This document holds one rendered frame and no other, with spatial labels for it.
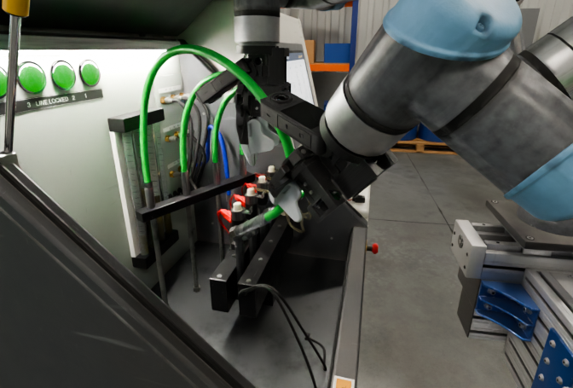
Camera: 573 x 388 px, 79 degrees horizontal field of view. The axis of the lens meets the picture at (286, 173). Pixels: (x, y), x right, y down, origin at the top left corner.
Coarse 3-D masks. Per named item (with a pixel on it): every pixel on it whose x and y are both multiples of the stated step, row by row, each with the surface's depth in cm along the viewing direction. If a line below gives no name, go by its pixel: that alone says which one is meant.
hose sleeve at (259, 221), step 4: (264, 212) 54; (260, 216) 54; (248, 220) 57; (252, 220) 55; (256, 220) 54; (260, 220) 54; (264, 220) 53; (240, 224) 58; (244, 224) 57; (248, 224) 56; (252, 224) 55; (256, 224) 55; (260, 224) 54; (264, 224) 54; (236, 228) 58; (240, 228) 57; (244, 228) 57; (248, 228) 56; (252, 228) 56; (256, 228) 55; (236, 232) 58; (240, 232) 57; (244, 232) 57; (248, 232) 58
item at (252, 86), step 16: (176, 48) 55; (192, 48) 53; (160, 64) 59; (224, 64) 50; (240, 80) 49; (144, 96) 64; (256, 96) 48; (144, 112) 66; (144, 128) 68; (144, 144) 69; (288, 144) 47; (144, 160) 70; (144, 176) 72
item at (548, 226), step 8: (520, 208) 83; (520, 216) 83; (528, 216) 80; (536, 224) 79; (544, 224) 77; (552, 224) 76; (560, 224) 75; (568, 224) 75; (552, 232) 77; (560, 232) 76; (568, 232) 75
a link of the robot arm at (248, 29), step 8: (240, 16) 54; (248, 16) 53; (256, 16) 53; (264, 16) 53; (272, 16) 54; (240, 24) 54; (248, 24) 54; (256, 24) 53; (264, 24) 54; (272, 24) 54; (240, 32) 55; (248, 32) 54; (256, 32) 54; (264, 32) 54; (272, 32) 55; (240, 40) 55; (248, 40) 54; (256, 40) 54; (264, 40) 54; (272, 40) 55
